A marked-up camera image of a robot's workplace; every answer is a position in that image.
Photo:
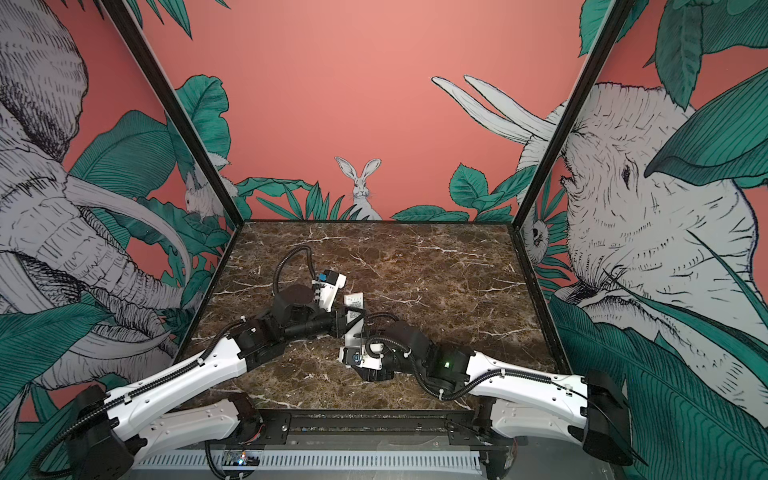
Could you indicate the small green circuit board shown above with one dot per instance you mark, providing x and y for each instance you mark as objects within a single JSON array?
[{"x": 240, "y": 460}]

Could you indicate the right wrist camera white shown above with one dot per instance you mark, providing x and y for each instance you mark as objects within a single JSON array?
[{"x": 354, "y": 354}]

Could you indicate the left black frame post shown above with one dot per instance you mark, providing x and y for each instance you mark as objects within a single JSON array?
[{"x": 122, "y": 18}]

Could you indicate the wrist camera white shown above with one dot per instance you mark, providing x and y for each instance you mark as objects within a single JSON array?
[
  {"x": 326, "y": 286},
  {"x": 354, "y": 354}
]

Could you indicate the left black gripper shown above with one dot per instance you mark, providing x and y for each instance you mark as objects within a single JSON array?
[{"x": 339, "y": 320}]

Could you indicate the black frame post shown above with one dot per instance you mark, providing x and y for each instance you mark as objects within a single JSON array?
[
  {"x": 610, "y": 29},
  {"x": 122, "y": 18}
]

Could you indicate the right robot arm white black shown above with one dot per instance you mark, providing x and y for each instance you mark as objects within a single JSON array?
[{"x": 590, "y": 410}]

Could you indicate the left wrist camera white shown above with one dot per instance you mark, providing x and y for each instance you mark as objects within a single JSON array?
[{"x": 326, "y": 286}]

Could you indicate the white slotted cable duct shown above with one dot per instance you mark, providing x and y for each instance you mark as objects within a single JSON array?
[{"x": 462, "y": 462}]

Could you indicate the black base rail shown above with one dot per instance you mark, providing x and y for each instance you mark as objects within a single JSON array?
[{"x": 273, "y": 426}]

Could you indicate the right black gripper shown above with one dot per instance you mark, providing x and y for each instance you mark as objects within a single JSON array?
[{"x": 379, "y": 377}]

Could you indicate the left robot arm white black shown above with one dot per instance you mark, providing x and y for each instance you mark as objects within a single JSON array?
[{"x": 115, "y": 431}]

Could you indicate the right black frame post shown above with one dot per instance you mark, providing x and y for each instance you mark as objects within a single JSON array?
[{"x": 610, "y": 29}]

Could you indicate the white remote control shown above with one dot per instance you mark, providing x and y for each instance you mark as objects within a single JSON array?
[{"x": 354, "y": 300}]

